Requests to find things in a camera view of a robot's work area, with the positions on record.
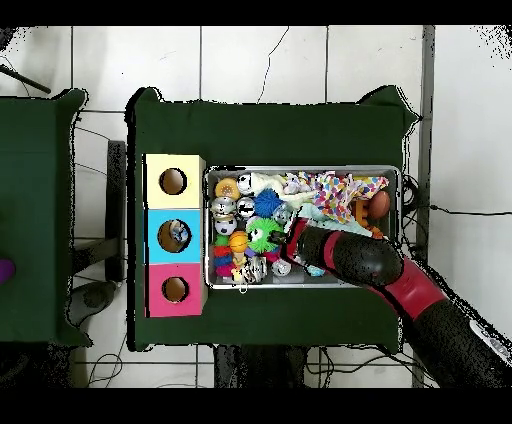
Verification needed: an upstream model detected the green spiky rubber ball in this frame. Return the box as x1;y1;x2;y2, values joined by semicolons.
246;215;285;251

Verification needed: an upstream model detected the polka dot colourful cloth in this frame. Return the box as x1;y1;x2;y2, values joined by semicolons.
287;170;390;225

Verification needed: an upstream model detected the clear plastic bottle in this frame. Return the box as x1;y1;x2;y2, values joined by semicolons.
167;222;192;248

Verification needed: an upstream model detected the wooden box with three holes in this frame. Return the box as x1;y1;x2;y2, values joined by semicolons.
142;153;208;319

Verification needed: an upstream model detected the mint green fuzzy cloth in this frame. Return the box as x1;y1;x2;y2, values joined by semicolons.
295;201;347;232

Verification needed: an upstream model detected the blue spiky rubber ball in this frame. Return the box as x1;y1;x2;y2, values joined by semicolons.
254;188;284;216

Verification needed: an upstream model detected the crushed silver can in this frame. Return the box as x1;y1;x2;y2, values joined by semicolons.
239;254;270;283

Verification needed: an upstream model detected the small orange basketball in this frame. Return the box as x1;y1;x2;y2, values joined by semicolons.
228;231;250;254

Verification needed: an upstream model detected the cream knitted cloth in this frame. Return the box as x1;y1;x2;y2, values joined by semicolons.
237;171;288;196

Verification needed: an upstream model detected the smooth silver can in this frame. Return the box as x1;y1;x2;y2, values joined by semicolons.
210;196;236;221

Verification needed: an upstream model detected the toy burger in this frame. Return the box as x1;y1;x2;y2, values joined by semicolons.
214;177;241;200

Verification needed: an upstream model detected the brown toy football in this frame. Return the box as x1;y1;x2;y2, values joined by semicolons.
367;190;393;222

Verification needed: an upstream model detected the black upright panel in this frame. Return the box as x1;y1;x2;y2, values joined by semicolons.
105;139;129;283

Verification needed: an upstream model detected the grey round floor base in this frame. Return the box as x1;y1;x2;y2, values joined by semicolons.
79;281;117;315

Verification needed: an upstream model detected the dark green side table cloth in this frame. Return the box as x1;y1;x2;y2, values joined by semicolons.
0;87;91;347

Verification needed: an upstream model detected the purple object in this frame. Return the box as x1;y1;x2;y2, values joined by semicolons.
0;257;17;285

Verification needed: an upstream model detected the shallow wire mesh bin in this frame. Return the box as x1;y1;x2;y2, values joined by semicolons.
203;164;403;289

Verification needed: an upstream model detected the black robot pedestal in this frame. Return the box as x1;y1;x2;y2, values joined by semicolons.
211;343;323;389

